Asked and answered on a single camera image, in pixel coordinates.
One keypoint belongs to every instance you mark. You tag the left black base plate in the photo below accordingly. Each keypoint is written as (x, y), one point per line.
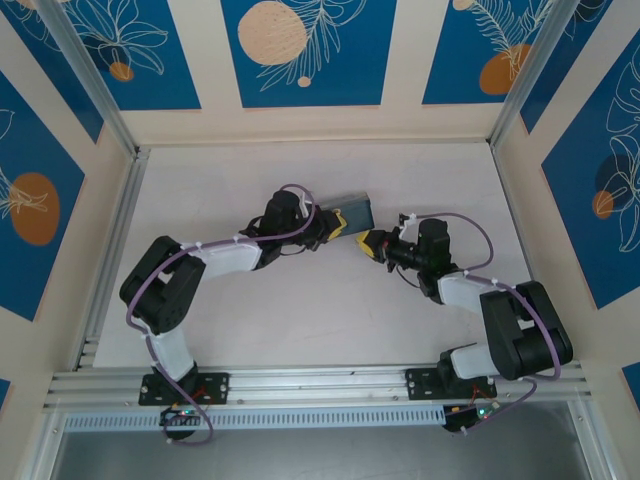
(220, 387)

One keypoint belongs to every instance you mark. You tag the right control circuit board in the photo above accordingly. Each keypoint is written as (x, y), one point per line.
(457, 420)

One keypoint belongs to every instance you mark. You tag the aluminium mounting rail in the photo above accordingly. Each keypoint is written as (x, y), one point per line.
(320, 385)

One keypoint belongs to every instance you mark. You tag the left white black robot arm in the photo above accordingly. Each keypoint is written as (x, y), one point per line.
(230, 262)

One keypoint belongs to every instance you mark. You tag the control circuit board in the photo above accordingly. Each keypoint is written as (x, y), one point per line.
(457, 420)
(182, 412)

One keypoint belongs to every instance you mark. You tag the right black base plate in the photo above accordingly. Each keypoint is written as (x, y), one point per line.
(417, 382)

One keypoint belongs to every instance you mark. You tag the aluminium frame post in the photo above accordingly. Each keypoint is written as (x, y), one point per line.
(92, 75)
(590, 440)
(529, 75)
(47, 440)

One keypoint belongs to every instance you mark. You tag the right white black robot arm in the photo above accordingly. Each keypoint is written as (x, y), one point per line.
(460, 295)

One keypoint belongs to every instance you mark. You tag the aluminium table edge rail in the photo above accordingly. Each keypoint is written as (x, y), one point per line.
(114, 250)
(510, 200)

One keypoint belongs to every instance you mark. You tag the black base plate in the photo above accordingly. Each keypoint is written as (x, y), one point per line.
(220, 387)
(417, 382)

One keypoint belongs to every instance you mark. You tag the left control circuit board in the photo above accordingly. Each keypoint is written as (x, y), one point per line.
(182, 412)

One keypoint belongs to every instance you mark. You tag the grey metal sheet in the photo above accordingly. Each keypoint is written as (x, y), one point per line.
(320, 455)

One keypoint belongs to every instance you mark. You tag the starry night print tin box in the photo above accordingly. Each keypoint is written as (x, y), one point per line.
(357, 217)

